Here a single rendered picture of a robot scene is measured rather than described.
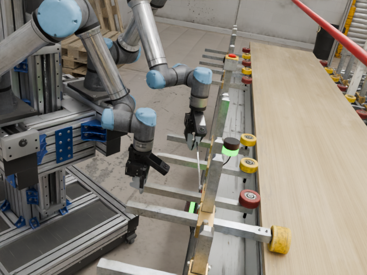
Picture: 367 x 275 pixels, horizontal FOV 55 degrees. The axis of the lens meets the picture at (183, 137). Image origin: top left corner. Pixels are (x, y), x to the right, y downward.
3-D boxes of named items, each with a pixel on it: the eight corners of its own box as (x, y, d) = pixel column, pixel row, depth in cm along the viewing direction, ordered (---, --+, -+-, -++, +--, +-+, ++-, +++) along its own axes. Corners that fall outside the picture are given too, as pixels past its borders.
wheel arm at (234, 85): (191, 82, 272) (192, 76, 270) (191, 80, 275) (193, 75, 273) (247, 91, 269) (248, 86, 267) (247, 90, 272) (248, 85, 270)
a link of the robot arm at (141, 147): (155, 135, 133) (151, 145, 125) (154, 145, 135) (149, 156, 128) (136, 131, 133) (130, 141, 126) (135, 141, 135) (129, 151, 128)
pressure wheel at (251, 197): (234, 221, 136) (240, 198, 130) (234, 209, 143) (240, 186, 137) (254, 226, 135) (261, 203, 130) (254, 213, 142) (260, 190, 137)
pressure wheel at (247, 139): (244, 160, 178) (249, 141, 173) (233, 153, 183) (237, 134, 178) (254, 156, 183) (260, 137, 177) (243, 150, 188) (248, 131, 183)
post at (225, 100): (203, 189, 169) (222, 97, 147) (204, 185, 172) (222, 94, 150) (211, 190, 169) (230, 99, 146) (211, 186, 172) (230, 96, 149)
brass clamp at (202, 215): (192, 237, 108) (194, 225, 106) (197, 209, 120) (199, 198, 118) (212, 241, 108) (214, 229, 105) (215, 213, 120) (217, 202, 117)
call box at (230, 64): (223, 71, 191) (225, 57, 188) (223, 67, 198) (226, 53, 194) (235, 73, 191) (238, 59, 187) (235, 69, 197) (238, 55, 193)
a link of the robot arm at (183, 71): (164, 63, 144) (182, 72, 137) (184, 61, 151) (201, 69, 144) (161, 81, 148) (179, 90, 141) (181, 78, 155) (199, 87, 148)
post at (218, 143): (195, 236, 150) (214, 139, 128) (196, 231, 153) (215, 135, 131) (203, 238, 150) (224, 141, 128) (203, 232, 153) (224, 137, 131)
